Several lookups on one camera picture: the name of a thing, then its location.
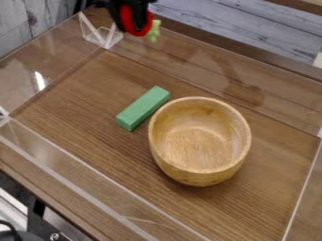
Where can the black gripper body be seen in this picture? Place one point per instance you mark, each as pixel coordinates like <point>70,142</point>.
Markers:
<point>144,3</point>

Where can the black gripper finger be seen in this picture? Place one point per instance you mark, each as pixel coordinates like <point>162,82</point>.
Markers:
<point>139,16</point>
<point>114,12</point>

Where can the red plush strawberry toy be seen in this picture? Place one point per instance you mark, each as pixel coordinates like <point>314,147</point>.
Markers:
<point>151,29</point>

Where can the green rectangular block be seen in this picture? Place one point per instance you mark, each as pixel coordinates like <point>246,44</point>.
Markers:
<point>142,108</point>

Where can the wooden bowl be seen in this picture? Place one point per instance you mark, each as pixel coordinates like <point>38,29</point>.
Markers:
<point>199,140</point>

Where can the clear acrylic corner bracket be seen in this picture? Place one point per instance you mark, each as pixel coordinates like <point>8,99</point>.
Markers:
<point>104,37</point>

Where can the black table leg bracket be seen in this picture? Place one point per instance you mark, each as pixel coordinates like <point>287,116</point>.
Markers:
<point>39,226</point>

